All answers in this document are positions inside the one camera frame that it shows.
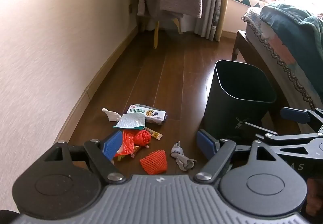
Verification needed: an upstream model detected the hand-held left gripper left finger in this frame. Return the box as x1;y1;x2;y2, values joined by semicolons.
43;129;127;184

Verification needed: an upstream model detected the lace-trimmed printed bed sheet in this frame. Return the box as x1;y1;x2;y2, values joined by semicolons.
241;7;323;111

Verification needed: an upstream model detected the person's right hand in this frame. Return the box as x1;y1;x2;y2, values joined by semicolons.
306;179;323;217

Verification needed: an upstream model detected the grey cloth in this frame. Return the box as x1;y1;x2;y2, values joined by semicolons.
170;141;197;171

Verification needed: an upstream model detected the wooden chair leg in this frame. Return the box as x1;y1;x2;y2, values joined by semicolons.
137;13;185;50

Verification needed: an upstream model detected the orange foam fruit net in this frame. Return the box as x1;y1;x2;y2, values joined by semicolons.
139;149;168;174

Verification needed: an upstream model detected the white cookie packet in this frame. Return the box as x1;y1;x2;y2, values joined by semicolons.
126;104;168;125

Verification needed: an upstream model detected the white hanging cloth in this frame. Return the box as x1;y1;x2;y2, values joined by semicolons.
180;14;202;33

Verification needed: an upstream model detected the black trash bin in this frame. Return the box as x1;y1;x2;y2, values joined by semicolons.
203;60;277;140

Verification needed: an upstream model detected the yellow striped wrapper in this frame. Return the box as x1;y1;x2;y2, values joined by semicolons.
143;127;162;141

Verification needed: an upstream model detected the red plastic bag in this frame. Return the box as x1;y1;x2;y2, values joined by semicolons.
121;130;152;156

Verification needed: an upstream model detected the grey curtain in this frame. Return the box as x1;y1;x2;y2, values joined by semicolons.
195;0;225;42

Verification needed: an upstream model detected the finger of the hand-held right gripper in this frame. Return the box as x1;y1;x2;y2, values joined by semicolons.
280;106;323;129
237;122;323;147

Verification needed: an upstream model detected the white tissue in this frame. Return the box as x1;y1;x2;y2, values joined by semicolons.
102;108;124;122

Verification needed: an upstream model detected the orange snack packet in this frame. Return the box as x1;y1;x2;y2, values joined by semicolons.
115;145;141;161

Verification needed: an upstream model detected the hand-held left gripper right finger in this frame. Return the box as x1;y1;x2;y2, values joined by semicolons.
194;129;281;184

